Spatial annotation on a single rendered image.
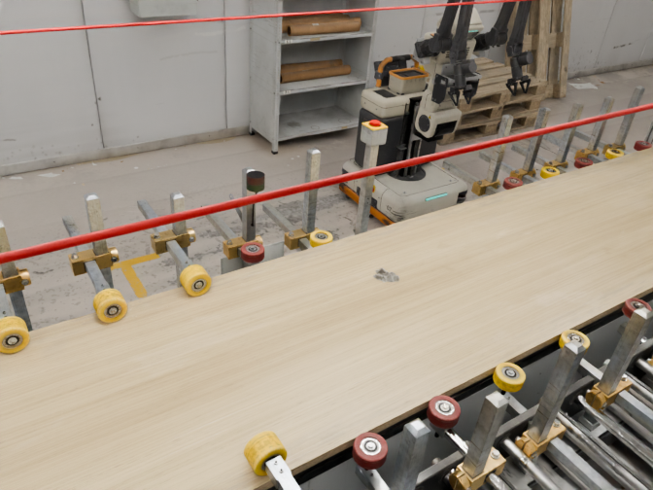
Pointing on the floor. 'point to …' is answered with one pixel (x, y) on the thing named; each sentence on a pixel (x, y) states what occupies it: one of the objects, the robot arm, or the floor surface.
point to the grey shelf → (287, 106)
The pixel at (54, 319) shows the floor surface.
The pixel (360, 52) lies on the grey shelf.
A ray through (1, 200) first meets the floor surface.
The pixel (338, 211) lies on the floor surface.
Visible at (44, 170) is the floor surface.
